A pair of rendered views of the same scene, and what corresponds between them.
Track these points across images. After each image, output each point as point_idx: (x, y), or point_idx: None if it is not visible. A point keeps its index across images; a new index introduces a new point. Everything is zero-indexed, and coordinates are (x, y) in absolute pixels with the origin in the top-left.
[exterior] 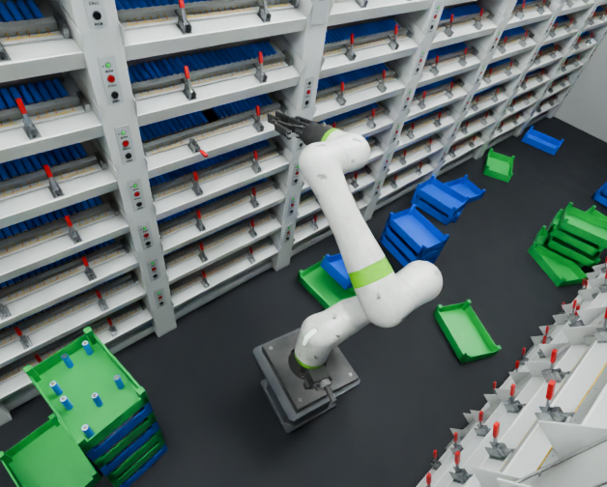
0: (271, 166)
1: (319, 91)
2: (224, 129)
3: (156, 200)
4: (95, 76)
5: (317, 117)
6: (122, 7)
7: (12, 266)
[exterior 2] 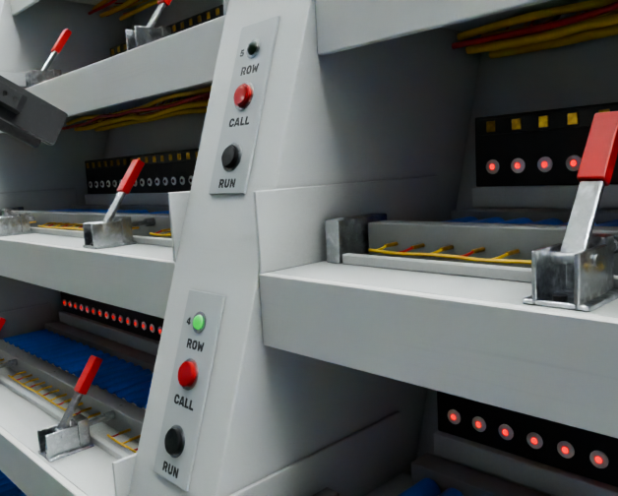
0: (84, 479)
1: (479, 222)
2: (79, 228)
3: None
4: None
5: (294, 299)
6: None
7: None
